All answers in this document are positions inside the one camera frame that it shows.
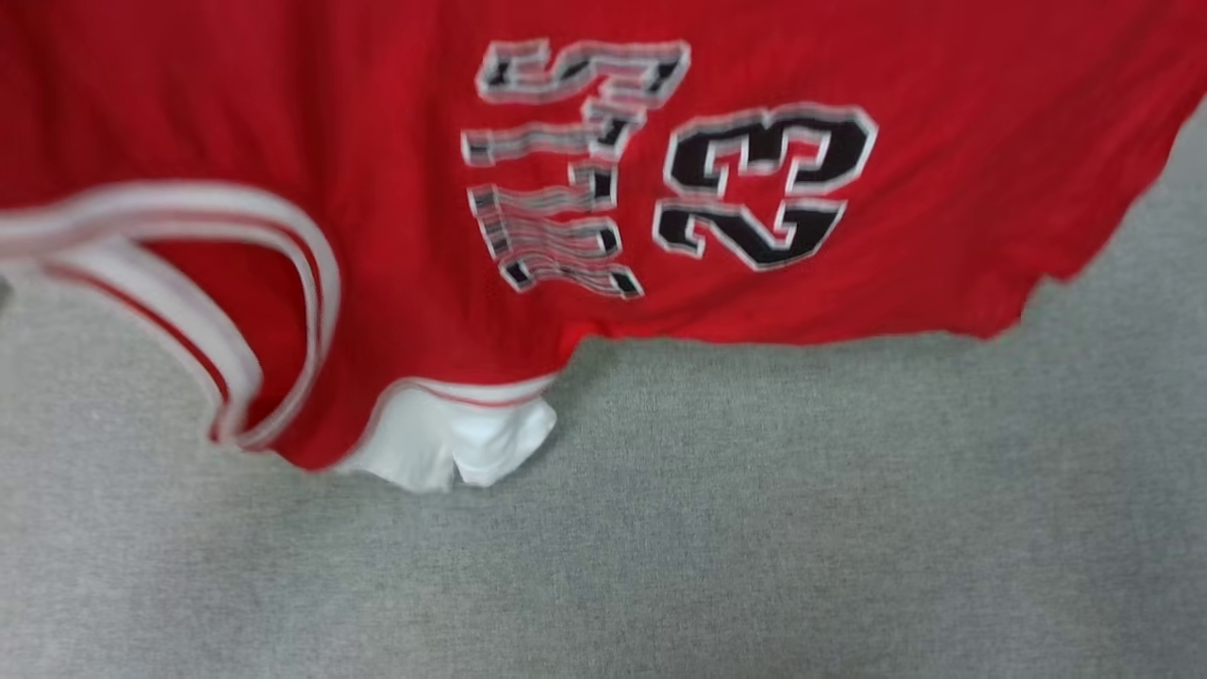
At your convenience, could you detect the red basketball jersey white trim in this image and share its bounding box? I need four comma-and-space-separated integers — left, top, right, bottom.
0, 0, 1207, 494

